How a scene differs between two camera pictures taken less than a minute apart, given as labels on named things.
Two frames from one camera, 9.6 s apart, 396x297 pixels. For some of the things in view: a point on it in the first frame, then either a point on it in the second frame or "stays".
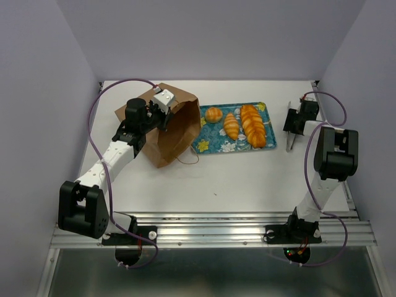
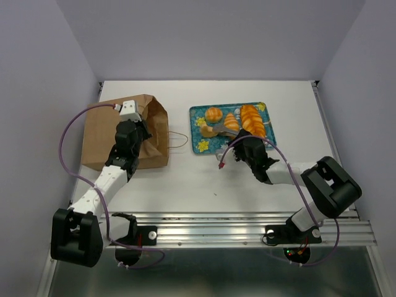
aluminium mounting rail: [339, 229] stays
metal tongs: [290, 137] → [221, 129]
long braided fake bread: [253, 125] stays
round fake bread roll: [213, 115] stays
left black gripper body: [156, 117] → [142, 133]
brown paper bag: [164, 148] → [99, 121]
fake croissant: [231, 126] stays
